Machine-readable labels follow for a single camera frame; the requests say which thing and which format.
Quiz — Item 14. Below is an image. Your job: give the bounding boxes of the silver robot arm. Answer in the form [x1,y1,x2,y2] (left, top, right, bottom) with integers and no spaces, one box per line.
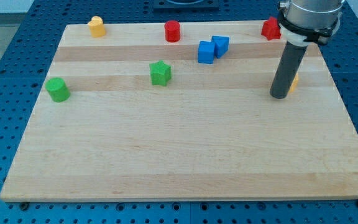
[277,0,345,47]

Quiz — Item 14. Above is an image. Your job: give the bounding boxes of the wooden board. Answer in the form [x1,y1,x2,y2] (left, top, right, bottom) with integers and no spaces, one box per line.
[0,21,358,202]

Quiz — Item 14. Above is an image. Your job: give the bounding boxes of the green star block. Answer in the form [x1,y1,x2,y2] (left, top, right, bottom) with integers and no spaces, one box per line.
[149,60,172,86]

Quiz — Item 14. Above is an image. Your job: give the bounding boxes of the red star block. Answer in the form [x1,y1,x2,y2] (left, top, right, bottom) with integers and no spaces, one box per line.
[261,17,281,40]

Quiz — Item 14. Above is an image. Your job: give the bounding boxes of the blue cube block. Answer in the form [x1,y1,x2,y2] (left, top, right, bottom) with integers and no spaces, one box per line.
[197,40,215,64]

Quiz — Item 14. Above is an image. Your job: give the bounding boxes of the blue triangle block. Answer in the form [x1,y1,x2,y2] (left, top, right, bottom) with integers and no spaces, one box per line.
[211,35,230,58]

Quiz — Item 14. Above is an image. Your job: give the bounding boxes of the red cylinder block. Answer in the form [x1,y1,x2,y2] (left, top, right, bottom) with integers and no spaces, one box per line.
[164,21,181,42]

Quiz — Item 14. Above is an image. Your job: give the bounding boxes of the yellow heart block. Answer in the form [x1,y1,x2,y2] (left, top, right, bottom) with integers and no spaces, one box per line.
[88,16,106,38]

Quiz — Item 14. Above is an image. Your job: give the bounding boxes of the yellow block behind rod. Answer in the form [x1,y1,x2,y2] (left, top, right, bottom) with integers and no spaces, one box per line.
[288,73,299,93]

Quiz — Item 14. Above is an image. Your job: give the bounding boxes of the green cylinder block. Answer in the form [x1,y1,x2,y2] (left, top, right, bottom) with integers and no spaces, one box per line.
[45,77,70,103]

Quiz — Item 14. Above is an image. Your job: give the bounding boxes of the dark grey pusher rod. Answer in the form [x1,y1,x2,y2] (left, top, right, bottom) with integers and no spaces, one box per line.
[270,42,307,99]

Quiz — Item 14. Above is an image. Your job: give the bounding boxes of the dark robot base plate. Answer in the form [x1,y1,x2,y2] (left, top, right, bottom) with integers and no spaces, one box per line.
[153,0,219,11]

